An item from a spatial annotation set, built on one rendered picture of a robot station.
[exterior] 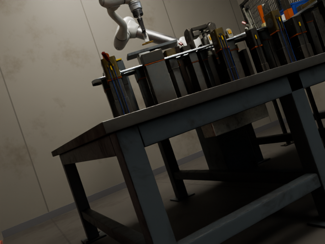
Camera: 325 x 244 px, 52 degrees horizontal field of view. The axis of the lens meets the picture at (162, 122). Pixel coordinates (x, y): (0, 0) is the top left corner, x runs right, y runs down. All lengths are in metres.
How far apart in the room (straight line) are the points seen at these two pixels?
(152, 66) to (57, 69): 2.66
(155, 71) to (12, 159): 2.69
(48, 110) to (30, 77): 0.44
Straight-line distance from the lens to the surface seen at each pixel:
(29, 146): 4.21
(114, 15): 2.63
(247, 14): 2.52
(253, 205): 1.34
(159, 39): 3.01
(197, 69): 2.07
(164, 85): 1.85
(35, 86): 4.33
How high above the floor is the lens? 0.64
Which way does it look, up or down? level
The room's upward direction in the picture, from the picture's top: 19 degrees counter-clockwise
